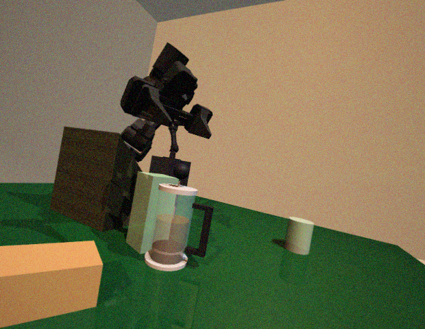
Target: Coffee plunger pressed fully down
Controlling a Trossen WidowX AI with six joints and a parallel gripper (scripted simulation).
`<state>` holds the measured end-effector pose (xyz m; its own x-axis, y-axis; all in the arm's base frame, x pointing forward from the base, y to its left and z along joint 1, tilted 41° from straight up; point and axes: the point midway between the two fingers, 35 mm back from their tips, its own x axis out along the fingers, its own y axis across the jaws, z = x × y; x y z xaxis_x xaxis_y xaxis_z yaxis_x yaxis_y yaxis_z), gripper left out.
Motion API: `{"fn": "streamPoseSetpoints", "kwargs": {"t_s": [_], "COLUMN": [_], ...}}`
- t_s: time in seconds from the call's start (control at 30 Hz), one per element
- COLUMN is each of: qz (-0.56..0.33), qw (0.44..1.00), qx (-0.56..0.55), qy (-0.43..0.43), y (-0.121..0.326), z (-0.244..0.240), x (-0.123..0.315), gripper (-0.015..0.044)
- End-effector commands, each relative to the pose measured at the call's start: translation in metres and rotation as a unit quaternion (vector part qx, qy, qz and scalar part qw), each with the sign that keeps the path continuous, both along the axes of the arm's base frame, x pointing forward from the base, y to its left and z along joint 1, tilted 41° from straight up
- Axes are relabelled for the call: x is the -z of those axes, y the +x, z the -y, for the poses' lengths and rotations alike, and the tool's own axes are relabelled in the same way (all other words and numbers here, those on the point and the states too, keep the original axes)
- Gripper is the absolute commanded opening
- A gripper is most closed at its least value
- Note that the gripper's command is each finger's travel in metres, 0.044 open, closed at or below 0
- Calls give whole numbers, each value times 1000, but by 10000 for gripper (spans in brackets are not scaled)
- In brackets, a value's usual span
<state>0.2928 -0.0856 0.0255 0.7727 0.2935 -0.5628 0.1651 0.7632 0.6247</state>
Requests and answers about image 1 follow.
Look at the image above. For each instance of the pale green rectangular block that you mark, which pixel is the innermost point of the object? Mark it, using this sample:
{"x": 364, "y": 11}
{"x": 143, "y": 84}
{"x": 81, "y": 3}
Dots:
{"x": 143, "y": 209}

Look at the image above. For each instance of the glass french press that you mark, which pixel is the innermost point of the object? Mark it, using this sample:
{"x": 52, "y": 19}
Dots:
{"x": 172, "y": 221}

